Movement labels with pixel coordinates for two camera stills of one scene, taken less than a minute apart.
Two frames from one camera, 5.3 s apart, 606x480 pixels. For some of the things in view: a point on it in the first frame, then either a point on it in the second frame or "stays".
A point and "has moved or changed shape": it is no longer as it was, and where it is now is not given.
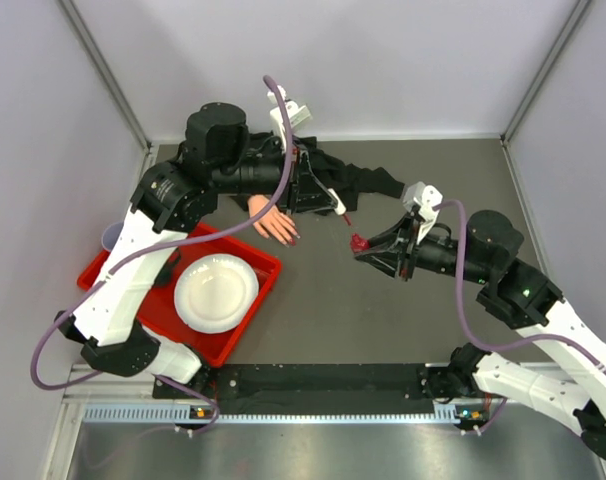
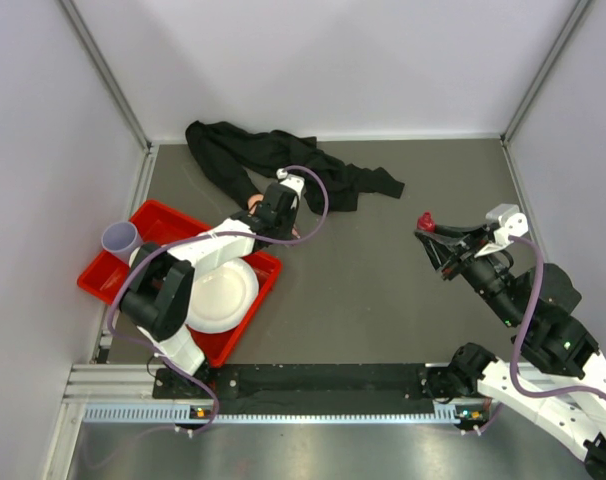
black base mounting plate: (313, 389) stays
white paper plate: (215, 293) stays
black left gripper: (304, 192) to (292, 214)
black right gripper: (400, 244) to (466, 242)
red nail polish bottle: (359, 244) has moved or changed shape
